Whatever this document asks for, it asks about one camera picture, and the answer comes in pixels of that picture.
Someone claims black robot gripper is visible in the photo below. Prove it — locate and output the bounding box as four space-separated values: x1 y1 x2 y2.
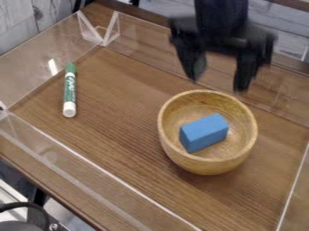
169 16 277 92

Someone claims blue foam block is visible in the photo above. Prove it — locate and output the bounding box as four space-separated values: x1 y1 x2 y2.
180 114 229 153

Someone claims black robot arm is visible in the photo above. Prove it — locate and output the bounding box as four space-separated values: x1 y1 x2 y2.
169 0 277 92

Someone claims brown wooden bowl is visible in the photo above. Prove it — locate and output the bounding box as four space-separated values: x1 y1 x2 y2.
157 89 259 175

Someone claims green dry-erase marker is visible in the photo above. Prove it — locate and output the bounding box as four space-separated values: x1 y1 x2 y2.
63 63 77 118

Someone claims clear acrylic tray wall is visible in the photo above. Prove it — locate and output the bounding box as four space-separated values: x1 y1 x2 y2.
0 5 309 231

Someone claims black metal table bracket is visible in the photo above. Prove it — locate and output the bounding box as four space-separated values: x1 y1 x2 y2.
27 188 69 231

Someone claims black cable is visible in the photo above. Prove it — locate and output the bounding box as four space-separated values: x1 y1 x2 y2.
0 201 51 231

